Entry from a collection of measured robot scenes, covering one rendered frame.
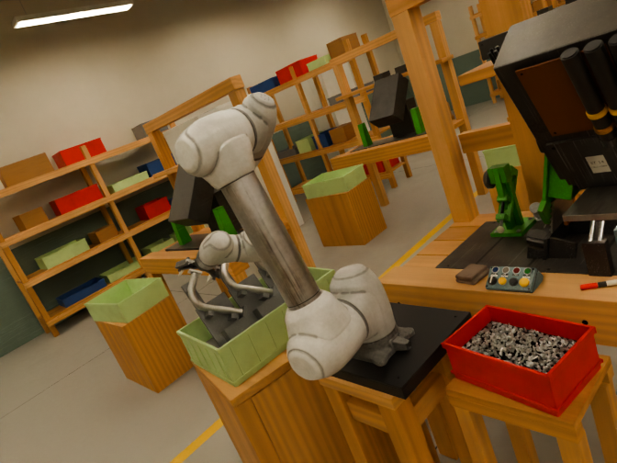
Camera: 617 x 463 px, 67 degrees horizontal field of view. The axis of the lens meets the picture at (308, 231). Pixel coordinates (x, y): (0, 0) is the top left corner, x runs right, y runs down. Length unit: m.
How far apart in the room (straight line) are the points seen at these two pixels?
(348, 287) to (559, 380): 0.57
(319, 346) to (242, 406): 0.68
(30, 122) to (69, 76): 0.94
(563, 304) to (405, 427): 0.57
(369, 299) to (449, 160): 1.02
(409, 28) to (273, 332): 1.37
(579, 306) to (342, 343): 0.68
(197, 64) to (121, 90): 1.59
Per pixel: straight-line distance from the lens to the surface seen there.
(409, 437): 1.48
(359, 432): 1.68
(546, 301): 1.55
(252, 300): 2.12
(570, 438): 1.32
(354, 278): 1.36
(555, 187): 1.65
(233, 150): 1.19
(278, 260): 1.21
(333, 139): 7.56
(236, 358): 1.83
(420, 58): 2.16
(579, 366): 1.33
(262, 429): 1.91
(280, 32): 10.80
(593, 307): 1.51
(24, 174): 7.25
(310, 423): 2.01
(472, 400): 1.40
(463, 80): 1.94
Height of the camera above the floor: 1.67
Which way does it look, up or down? 15 degrees down
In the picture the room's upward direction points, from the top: 22 degrees counter-clockwise
